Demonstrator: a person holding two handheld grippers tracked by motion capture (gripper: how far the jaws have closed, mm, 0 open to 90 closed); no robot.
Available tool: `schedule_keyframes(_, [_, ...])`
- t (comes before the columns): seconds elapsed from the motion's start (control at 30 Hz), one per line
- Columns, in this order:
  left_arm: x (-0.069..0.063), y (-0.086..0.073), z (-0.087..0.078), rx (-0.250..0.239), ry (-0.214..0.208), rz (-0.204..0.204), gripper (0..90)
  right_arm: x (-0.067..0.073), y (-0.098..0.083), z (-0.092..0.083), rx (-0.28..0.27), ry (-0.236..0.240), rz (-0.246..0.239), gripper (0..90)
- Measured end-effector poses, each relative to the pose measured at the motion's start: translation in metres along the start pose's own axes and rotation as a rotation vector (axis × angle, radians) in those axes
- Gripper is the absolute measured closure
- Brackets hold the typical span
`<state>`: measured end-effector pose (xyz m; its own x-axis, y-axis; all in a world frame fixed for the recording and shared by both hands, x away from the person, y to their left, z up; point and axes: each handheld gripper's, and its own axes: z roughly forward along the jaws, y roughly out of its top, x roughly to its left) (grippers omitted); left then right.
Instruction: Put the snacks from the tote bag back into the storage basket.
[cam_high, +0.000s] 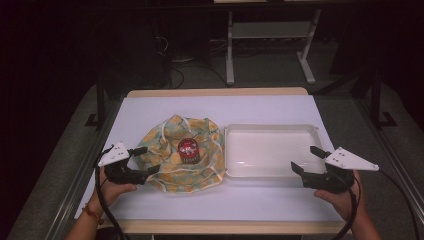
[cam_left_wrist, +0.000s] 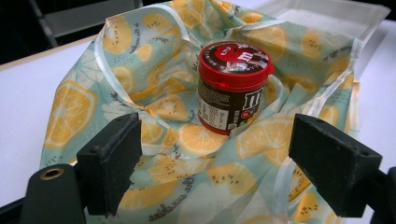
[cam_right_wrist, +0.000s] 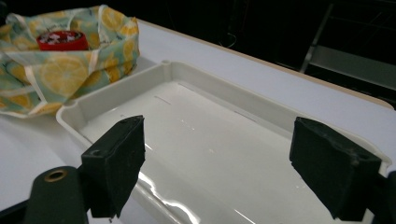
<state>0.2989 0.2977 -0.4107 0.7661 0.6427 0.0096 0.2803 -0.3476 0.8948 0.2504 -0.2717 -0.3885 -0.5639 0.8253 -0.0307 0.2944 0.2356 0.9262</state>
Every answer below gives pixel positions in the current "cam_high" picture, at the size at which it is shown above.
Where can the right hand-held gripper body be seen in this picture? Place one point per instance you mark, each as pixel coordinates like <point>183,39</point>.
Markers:
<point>348,160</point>

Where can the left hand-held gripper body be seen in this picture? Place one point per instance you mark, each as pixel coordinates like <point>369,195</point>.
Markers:
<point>115,156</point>

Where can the yellow fruit print cloth bag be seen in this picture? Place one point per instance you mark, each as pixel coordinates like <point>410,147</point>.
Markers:
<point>160,146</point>

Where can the person's left hand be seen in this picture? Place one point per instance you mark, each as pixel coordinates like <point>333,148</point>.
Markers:
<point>108,193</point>

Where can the person's right hand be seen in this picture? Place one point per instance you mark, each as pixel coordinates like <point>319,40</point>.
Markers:
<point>345,201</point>

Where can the white plastic tray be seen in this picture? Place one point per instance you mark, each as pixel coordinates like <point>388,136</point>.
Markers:
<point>266,150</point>

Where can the red round can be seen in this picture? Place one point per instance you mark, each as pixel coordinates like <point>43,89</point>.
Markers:
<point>188,150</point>

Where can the black metal stand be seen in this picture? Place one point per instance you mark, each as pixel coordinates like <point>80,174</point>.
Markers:
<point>376,106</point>
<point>100,106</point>

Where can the white table mat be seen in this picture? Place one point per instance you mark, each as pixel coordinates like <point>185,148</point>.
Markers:
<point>233,110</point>

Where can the grey metal rail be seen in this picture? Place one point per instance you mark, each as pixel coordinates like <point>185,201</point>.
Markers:
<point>393,156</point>
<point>78,193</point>

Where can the white metal desk frame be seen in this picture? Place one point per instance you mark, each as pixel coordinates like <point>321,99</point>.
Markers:
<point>268,30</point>

